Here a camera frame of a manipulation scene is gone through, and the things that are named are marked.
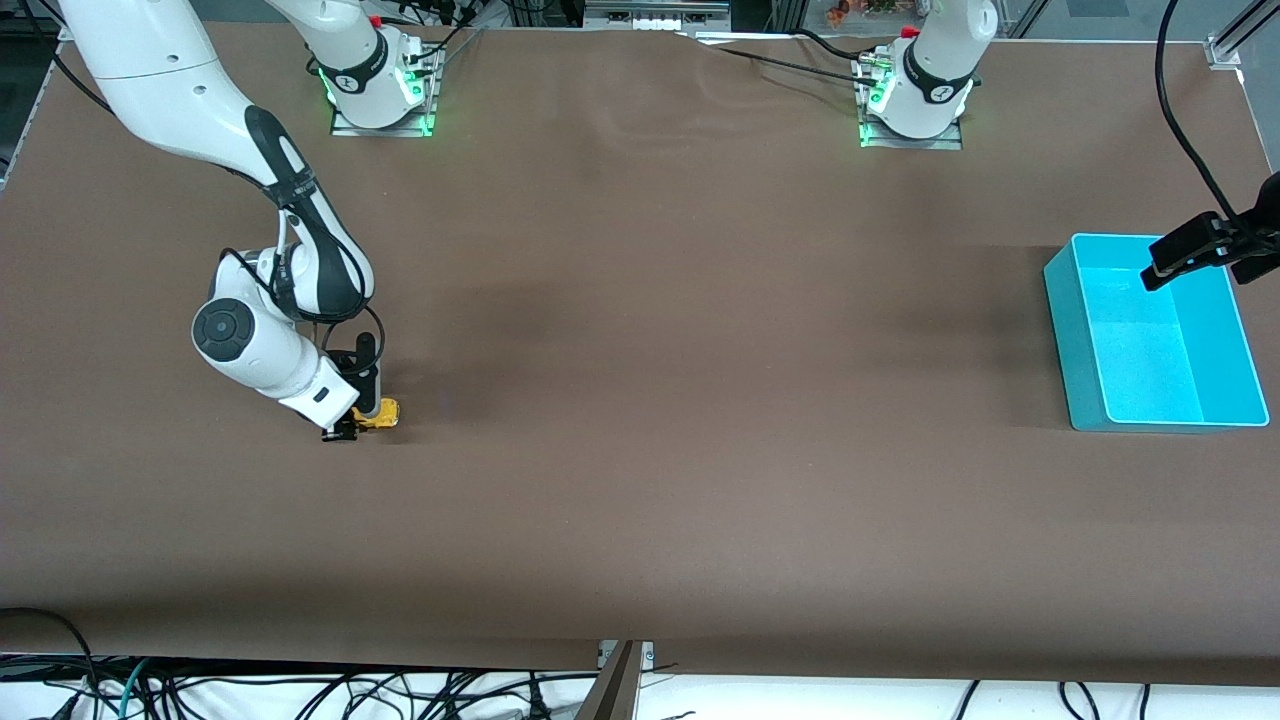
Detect black base cable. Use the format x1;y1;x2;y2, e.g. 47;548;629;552
398;0;488;69
678;28;883;101

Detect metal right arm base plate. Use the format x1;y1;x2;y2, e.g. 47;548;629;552
330;45;438;139

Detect brown table cover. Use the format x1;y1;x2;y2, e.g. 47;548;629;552
0;20;1280;688

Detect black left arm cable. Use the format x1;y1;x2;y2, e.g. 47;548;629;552
1154;0;1251;226

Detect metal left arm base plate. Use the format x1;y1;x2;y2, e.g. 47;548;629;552
857;50;965;152

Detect black looped floor cable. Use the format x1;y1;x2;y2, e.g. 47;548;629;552
0;606;99;701

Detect white electronics box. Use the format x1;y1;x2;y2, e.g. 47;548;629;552
583;0;733;33

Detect turquoise plastic bin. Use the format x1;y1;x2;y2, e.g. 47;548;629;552
1043;232;1271;434

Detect teal floor cable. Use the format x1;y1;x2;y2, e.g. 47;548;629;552
115;660;153;720

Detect aluminium frame profile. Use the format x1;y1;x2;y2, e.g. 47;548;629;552
1204;0;1280;71

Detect black right base cable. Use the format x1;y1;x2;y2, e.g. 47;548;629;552
398;0;488;69

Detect black left base cable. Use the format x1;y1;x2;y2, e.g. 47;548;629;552
678;28;883;101

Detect grey metal table bracket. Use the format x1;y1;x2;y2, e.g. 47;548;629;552
573;640;657;720

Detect black tangled floor cables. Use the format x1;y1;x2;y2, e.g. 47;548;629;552
150;665;601;720

